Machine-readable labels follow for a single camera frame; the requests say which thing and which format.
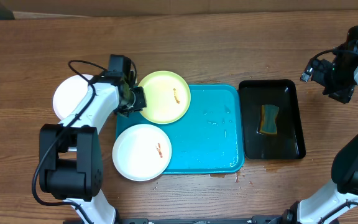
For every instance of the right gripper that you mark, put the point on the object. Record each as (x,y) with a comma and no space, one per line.
(342,95)

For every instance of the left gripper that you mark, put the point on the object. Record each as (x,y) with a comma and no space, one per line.
(142,102)

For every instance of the yellow-green plate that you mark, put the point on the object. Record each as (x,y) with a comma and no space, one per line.
(167,96)

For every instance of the green yellow sponge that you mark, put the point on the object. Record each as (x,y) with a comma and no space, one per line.
(268,119)

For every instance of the white plate with stain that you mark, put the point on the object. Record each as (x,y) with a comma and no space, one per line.
(68,95)

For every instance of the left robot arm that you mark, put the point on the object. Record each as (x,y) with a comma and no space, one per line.
(70,169)

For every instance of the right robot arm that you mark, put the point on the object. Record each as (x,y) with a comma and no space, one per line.
(340,194)

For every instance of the black water tray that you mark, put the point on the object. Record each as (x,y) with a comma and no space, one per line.
(289,141)

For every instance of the teal plastic tray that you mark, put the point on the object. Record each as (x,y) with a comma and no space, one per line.
(208,138)

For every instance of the white plate front left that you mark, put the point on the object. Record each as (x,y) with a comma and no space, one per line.
(142,152)

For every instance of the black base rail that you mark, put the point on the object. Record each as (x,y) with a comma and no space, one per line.
(258,219)

